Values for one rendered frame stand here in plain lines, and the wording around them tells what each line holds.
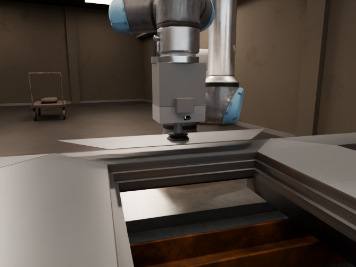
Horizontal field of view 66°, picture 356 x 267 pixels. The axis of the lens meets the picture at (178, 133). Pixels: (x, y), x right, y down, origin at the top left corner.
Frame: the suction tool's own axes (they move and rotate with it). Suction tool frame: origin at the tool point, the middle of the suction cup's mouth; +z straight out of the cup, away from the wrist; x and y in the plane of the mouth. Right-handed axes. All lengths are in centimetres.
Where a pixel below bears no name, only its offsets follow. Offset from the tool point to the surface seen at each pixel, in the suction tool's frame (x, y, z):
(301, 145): -4.7, 24.2, 0.7
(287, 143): -2.9, 22.5, 0.7
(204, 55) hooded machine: 517, 212, -56
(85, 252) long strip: -28.4, -15.9, 0.7
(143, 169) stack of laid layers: -6.3, -7.7, 2.1
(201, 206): 9.2, 8.6, 18.3
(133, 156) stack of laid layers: -2.8, -8.8, 0.8
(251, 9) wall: 433, 269, -134
